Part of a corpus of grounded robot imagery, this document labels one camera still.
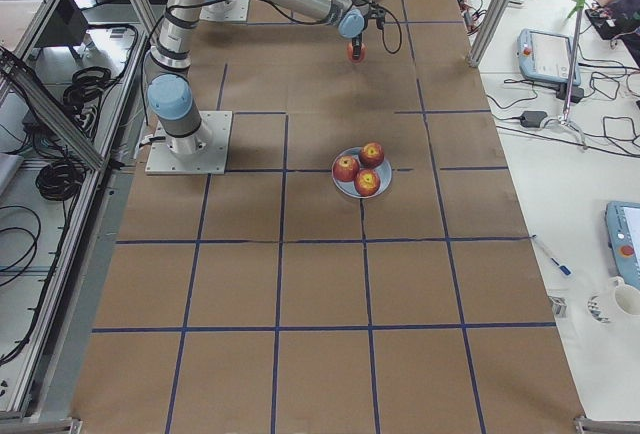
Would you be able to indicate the black power adapter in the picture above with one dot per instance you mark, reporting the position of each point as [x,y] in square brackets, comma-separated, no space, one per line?
[532,118]

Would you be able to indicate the red plate apple back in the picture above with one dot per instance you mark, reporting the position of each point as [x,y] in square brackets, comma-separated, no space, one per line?
[371,155]

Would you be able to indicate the yellow-red apple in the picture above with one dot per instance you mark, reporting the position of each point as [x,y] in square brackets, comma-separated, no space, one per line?
[356,60]

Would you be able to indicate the aluminium frame post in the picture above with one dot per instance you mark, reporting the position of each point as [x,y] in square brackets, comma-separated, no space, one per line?
[486,32]

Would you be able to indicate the light blue plate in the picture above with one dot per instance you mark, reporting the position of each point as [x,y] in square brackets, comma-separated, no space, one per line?
[384,171]

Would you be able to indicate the red plate apple left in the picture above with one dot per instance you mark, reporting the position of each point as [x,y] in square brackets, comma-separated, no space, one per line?
[345,168]

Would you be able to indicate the blue white pen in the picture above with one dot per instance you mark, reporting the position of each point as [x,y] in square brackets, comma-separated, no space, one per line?
[563,268]

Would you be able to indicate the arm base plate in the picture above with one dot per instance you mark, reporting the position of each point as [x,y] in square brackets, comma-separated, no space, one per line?
[204,152]
[231,11]

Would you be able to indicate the white mug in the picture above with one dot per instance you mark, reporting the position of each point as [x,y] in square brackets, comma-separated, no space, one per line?
[618,302]

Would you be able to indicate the red plate apple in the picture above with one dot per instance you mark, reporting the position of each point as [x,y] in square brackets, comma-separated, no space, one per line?
[371,155]
[345,168]
[367,182]

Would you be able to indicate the small tripod stand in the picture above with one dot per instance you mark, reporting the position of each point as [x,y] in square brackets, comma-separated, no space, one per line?
[564,119]

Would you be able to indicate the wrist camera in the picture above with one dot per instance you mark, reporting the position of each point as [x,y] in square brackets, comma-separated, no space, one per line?
[377,14]

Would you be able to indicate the red plate apple front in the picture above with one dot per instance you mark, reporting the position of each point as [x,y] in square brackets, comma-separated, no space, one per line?
[367,182]

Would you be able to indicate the blue teach pendant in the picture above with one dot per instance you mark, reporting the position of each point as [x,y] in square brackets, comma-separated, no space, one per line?
[544,56]
[622,223]

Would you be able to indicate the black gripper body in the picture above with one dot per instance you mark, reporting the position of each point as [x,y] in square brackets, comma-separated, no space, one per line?
[356,44]

